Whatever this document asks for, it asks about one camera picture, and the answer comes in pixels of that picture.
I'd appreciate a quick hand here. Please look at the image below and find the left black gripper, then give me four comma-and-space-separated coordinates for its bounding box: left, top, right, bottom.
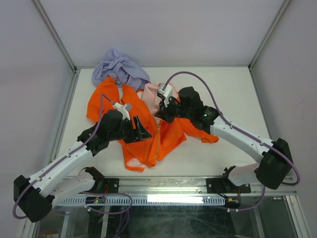
108, 116, 152, 144

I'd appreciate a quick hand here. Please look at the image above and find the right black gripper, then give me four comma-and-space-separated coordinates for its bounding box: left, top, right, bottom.
154, 94, 193, 124

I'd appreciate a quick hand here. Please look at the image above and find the orange jacket with pink lining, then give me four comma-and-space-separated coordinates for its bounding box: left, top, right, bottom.
82, 76, 218, 172

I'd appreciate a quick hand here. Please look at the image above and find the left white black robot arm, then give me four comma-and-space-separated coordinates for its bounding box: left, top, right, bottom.
12, 110, 152, 223

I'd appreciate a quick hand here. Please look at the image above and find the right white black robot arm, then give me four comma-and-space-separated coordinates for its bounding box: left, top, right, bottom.
155, 84, 292, 192

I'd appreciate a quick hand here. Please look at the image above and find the crumpled lavender garment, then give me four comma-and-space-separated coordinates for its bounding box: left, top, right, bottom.
92, 49, 150, 91

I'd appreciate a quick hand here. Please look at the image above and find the small electronics board with leds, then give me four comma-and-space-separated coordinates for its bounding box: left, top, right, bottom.
85, 196, 107, 205

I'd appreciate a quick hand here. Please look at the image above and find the black connector with yellow plug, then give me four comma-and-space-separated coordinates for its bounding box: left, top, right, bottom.
224, 198, 241, 209

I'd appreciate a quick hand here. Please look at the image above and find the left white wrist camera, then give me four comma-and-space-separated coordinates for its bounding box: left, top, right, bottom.
113, 103, 132, 120

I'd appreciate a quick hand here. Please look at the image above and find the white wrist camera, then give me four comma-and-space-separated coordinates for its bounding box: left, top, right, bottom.
113, 103, 132, 120
157, 84, 173, 104

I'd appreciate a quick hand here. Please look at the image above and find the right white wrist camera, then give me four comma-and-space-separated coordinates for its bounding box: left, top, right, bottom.
157, 84, 173, 104

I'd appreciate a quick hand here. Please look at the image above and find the aluminium mounting rail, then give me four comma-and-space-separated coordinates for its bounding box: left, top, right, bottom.
59, 175, 297, 197

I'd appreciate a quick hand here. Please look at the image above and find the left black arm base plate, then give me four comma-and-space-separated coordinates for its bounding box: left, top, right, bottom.
98, 178, 119, 194

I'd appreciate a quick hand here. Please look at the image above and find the white slotted cable duct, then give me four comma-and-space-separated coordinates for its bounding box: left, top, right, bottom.
57, 194, 225, 207

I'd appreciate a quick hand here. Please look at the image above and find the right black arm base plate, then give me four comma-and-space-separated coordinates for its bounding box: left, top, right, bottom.
206, 178, 251, 194

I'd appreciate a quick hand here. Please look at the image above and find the purple cable under rail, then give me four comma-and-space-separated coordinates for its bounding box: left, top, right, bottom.
79, 190, 133, 238

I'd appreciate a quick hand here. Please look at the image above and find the right aluminium frame post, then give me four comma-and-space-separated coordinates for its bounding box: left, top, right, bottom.
248, 0, 292, 71

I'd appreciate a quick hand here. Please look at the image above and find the aluminium frame post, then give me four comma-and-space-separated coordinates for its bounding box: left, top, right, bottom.
248, 0, 292, 71
31, 0, 77, 72

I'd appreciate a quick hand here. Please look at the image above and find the left aluminium frame post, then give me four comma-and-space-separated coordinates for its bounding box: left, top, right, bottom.
31, 0, 77, 72

